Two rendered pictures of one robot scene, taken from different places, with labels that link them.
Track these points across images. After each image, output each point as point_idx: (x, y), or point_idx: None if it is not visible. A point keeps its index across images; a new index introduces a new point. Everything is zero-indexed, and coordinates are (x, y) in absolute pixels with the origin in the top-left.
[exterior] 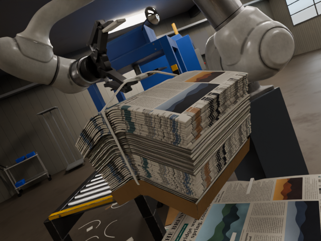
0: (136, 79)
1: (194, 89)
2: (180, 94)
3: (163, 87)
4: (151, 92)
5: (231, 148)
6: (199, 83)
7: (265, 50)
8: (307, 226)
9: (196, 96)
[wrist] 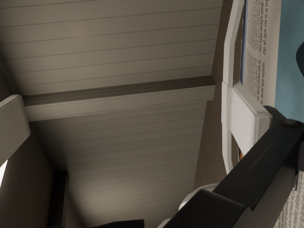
0: (235, 83)
1: (243, 48)
2: (246, 21)
3: (251, 62)
4: (254, 16)
5: None
6: (242, 84)
7: (216, 183)
8: None
9: (244, 15)
